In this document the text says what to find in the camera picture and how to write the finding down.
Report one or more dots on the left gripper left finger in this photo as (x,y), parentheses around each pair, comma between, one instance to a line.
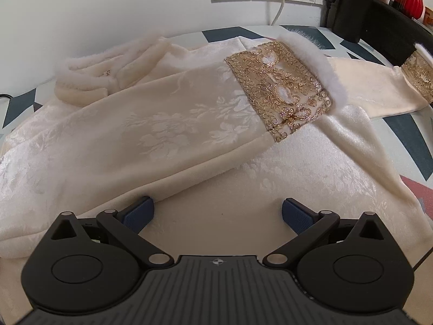
(123,228)

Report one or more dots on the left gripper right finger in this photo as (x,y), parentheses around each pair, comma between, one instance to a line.
(312,230)

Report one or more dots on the cream embroidered fur-trimmed coat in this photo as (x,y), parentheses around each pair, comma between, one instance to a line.
(203,132)

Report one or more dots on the black speaker box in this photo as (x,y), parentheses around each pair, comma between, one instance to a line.
(347,20)

